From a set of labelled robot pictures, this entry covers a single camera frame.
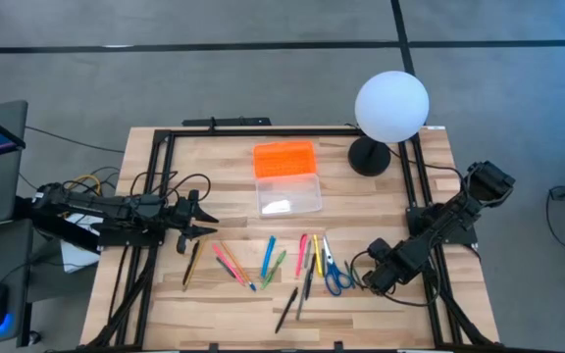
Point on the orange pencil blue tip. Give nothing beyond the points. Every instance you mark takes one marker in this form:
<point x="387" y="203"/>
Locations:
<point x="238" y="266"/>

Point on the black frame bracket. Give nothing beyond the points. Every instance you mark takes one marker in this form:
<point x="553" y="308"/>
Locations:
<point x="213" y="347"/>
<point x="339" y="346"/>

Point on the black power strip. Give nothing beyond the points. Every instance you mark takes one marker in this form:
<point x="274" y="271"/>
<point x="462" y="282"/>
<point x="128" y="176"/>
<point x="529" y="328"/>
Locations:
<point x="233" y="121"/>

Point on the yellow highlighter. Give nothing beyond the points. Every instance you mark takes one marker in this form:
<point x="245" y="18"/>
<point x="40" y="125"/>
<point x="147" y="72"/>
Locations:
<point x="317" y="255"/>

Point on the black clip pen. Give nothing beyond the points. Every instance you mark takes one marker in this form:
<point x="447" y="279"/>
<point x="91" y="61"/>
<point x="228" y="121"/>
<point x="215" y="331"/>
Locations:
<point x="286" y="310"/>

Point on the black support beam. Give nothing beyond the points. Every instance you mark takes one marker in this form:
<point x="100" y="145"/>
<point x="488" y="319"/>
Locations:
<point x="66" y="237"/>

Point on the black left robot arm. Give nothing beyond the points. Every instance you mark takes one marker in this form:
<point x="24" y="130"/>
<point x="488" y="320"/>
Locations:
<point x="91" y="206"/>

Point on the black pen with scale print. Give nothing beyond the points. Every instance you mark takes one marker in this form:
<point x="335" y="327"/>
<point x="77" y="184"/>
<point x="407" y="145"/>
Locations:
<point x="310" y="277"/>

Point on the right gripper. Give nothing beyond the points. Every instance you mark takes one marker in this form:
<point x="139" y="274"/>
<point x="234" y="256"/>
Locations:
<point x="385" y="269"/>

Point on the white globe lamp black base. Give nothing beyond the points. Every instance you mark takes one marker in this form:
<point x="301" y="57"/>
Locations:
<point x="390" y="105"/>

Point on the pink pencil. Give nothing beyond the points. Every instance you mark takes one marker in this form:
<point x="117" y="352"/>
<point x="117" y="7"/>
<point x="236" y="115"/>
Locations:
<point x="228" y="265"/>

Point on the white paper sheet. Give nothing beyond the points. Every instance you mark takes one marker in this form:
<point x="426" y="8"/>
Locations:
<point x="74" y="260"/>

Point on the yellow pencil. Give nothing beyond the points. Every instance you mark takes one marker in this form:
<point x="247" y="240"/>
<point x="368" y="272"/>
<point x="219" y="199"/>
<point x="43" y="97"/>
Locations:
<point x="194" y="265"/>

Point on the white sticker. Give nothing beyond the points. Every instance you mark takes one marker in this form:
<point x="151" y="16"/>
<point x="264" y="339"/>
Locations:
<point x="437" y="128"/>

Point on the blue pen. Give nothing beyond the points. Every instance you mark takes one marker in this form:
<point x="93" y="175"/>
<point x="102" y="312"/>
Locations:
<point x="268" y="257"/>

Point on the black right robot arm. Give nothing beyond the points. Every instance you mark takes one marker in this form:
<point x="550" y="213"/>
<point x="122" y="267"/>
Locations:
<point x="439" y="225"/>

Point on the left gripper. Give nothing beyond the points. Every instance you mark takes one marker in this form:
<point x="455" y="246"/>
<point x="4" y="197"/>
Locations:
<point x="182" y="216"/>

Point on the pink highlighter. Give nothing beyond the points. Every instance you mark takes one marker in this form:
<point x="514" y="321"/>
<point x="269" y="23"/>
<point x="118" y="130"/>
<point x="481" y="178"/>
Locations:
<point x="301" y="255"/>

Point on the grey ballpoint pen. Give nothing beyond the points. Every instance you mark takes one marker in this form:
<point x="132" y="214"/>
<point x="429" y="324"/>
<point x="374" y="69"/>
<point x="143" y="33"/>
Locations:
<point x="302" y="299"/>

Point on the clear box with orange lid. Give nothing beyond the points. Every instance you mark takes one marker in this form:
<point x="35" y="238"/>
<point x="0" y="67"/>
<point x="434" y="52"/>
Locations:
<point x="285" y="159"/>

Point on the green pen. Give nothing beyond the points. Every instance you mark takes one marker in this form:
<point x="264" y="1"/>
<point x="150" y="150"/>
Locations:
<point x="273" y="269"/>

